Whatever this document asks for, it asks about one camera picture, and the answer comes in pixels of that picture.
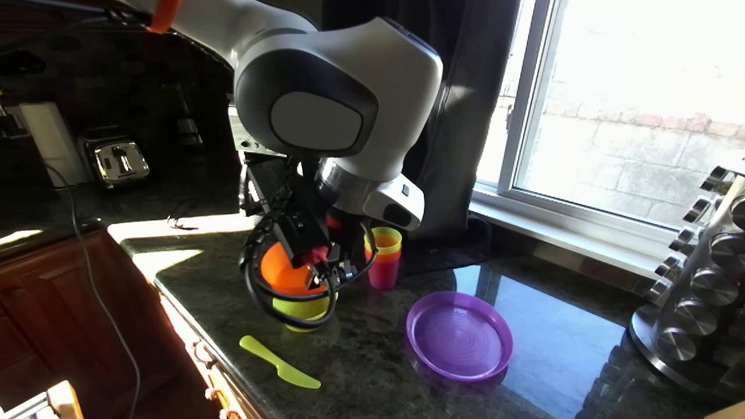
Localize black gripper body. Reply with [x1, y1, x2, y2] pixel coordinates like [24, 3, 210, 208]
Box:
[254, 184, 373, 285]

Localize orange plastic bowl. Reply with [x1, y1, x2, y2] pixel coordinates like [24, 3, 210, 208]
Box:
[258, 242, 325, 299]

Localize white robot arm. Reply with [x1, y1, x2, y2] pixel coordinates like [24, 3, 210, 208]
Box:
[121, 0, 442, 270]

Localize stacked plastic cups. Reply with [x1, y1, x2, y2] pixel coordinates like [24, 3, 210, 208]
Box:
[362, 226, 403, 291]

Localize green plastic bowl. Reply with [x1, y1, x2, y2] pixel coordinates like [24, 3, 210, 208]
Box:
[269, 297, 331, 334]

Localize green plastic knife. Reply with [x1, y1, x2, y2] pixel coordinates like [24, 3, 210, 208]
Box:
[240, 335, 321, 391]

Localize purple plastic plate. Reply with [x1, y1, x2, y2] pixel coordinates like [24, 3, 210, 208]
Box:
[404, 291, 515, 385]

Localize silver toaster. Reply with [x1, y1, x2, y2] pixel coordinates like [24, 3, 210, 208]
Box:
[86, 137, 149, 189]

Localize dark curtain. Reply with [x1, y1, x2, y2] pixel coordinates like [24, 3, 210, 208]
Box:
[321, 0, 520, 276]

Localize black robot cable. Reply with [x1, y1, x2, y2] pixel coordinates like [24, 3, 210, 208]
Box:
[237, 216, 345, 334]

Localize white hanging cord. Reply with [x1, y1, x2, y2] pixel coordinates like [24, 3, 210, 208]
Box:
[42, 159, 144, 419]

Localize white window frame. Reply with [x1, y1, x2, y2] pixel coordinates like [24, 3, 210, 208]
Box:
[469, 0, 666, 279]

